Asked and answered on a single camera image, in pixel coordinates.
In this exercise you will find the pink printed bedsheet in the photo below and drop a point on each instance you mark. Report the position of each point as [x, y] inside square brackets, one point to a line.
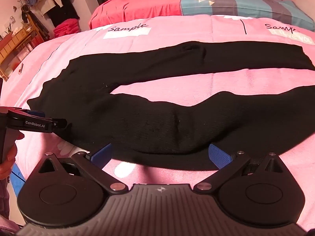
[172, 83]

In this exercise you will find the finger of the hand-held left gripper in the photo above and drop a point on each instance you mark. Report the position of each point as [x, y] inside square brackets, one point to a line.
[60, 123]
[34, 113]

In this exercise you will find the teal grey striped blanket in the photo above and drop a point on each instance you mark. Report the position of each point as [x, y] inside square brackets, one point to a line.
[246, 6]

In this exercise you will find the black pants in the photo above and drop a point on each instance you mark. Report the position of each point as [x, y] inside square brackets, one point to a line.
[157, 125]

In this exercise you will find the small stack of red towels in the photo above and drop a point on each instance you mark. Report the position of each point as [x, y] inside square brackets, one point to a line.
[66, 28]

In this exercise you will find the red bedsheet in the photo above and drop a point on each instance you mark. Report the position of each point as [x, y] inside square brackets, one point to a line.
[137, 7]

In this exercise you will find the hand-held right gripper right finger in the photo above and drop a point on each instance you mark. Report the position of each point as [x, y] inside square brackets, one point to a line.
[219, 156]

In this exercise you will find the wooden shelf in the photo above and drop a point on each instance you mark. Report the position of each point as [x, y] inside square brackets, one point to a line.
[17, 41]

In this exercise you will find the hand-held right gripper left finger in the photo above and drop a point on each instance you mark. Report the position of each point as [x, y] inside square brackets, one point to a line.
[102, 157]

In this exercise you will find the person's left hand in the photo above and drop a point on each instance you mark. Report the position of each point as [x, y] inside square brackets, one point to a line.
[8, 162]

